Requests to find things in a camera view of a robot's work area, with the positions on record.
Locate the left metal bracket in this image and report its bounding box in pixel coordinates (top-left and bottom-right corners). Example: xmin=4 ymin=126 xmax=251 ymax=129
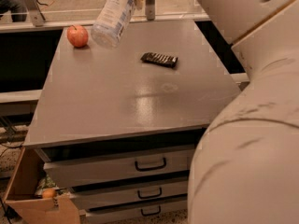
xmin=23 ymin=0 xmax=45 ymax=27

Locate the middle metal bracket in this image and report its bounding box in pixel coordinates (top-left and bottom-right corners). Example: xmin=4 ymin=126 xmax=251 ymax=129
xmin=145 ymin=0 xmax=155 ymax=21

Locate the black chocolate bar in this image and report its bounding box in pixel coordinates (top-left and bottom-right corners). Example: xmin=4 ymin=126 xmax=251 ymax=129
xmin=140 ymin=52 xmax=178 ymax=68

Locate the blue label plastic bottle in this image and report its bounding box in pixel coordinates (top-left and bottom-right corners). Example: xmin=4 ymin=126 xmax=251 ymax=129
xmin=91 ymin=0 xmax=136 ymax=48

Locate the bottom grey drawer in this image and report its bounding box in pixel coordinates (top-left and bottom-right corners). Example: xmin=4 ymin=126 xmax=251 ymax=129
xmin=86 ymin=197 xmax=187 ymax=224

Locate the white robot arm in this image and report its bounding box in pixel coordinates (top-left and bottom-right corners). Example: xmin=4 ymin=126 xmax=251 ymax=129
xmin=188 ymin=0 xmax=299 ymax=224

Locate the green packet in box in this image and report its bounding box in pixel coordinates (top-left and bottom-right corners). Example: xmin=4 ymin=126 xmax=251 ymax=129
xmin=35 ymin=175 xmax=59 ymax=196

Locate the metal bracket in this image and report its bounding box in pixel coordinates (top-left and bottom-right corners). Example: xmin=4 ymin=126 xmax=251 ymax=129
xmin=145 ymin=0 xmax=155 ymax=21
xmin=23 ymin=0 xmax=45 ymax=27

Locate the top grey drawer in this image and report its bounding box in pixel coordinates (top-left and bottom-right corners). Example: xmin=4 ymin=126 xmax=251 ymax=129
xmin=44 ymin=145 xmax=194 ymax=188

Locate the orange fruit in box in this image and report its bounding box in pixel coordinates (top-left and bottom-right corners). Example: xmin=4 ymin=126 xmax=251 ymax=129
xmin=42 ymin=189 xmax=57 ymax=199

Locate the grey drawer cabinet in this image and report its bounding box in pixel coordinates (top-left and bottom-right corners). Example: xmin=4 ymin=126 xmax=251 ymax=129
xmin=25 ymin=21 xmax=239 ymax=214

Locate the grey drawer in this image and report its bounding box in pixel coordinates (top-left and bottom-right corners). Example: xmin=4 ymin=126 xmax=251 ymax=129
xmin=44 ymin=145 xmax=194 ymax=188
xmin=70 ymin=176 xmax=188 ymax=209
xmin=86 ymin=197 xmax=187 ymax=224

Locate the red apple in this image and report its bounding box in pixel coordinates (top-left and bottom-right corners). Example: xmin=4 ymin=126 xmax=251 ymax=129
xmin=67 ymin=25 xmax=89 ymax=48

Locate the middle grey drawer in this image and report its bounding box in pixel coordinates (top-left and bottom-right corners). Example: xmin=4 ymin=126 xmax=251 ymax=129
xmin=70 ymin=176 xmax=188 ymax=209

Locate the person in background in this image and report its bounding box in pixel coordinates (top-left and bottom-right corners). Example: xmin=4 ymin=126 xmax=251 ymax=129
xmin=0 ymin=0 xmax=27 ymax=22

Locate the cardboard box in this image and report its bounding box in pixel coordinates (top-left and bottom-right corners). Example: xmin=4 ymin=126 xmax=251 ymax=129
xmin=4 ymin=147 xmax=80 ymax=224

